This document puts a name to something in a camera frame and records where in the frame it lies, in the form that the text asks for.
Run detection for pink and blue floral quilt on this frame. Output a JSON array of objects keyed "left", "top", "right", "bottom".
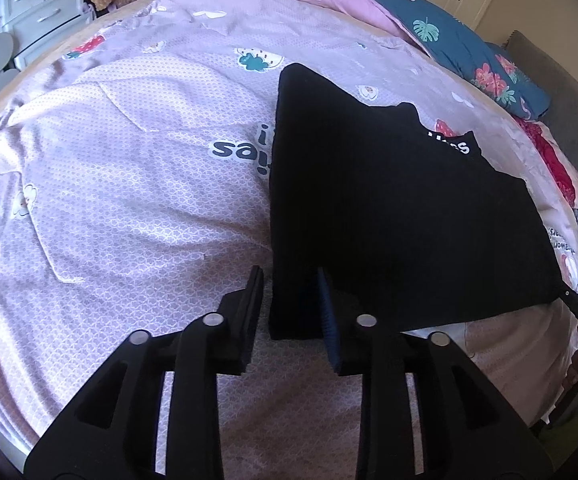
[{"left": 208, "top": 0, "right": 552, "bottom": 122}]

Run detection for black kids sweater orange patches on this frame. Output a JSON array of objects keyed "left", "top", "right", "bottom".
[{"left": 269, "top": 63, "right": 562, "bottom": 339}]

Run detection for white plastic drawer cabinet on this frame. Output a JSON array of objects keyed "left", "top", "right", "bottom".
[{"left": 0, "top": 0, "right": 95, "bottom": 70}]

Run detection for lilac strawberry print bedsheet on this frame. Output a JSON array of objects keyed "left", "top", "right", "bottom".
[{"left": 0, "top": 0, "right": 578, "bottom": 464}]

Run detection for red and cream pillow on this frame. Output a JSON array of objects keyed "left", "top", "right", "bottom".
[{"left": 514, "top": 117, "right": 578, "bottom": 209}]

